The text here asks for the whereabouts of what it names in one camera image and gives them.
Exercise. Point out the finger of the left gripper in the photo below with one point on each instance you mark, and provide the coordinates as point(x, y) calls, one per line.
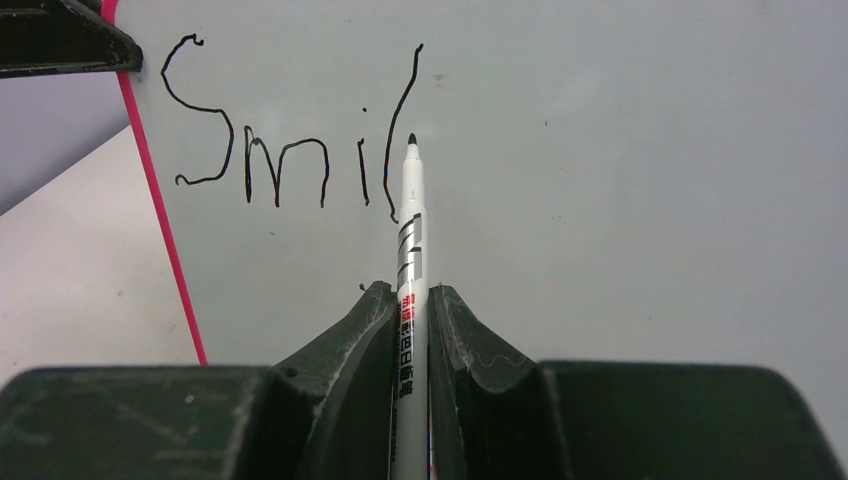
point(56, 37)

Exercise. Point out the white whiteboard marker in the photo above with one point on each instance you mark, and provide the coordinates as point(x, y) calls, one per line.
point(410, 457)

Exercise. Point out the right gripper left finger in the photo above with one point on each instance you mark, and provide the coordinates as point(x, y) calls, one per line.
point(322, 413)

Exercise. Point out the pink framed whiteboard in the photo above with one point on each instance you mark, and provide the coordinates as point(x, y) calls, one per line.
point(629, 180)

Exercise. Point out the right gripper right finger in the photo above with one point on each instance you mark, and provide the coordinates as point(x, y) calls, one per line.
point(498, 414)

